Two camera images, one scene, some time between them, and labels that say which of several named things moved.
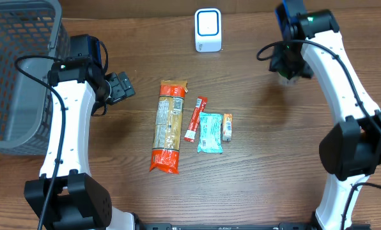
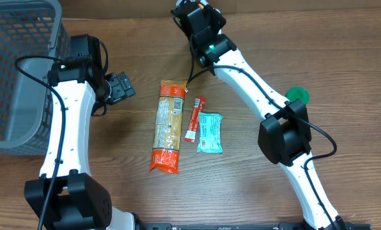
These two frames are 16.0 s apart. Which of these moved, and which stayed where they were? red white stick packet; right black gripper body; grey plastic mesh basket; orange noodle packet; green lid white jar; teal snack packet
Moved: green lid white jar; right black gripper body
Stayed: grey plastic mesh basket; teal snack packet; red white stick packet; orange noodle packet
